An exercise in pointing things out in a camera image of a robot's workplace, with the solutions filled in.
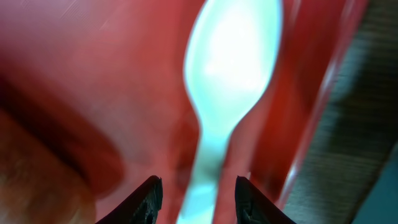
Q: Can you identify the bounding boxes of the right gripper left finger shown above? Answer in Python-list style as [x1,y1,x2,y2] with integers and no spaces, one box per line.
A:
[96,175,163,224]

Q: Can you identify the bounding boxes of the red serving tray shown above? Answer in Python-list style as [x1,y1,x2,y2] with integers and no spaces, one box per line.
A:
[1,0,367,223]

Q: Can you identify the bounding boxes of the white plastic spoon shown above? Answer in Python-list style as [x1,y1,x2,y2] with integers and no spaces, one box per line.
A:
[177,0,283,224]

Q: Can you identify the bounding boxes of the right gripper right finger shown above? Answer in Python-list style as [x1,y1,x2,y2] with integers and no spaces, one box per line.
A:
[234,176,295,224]

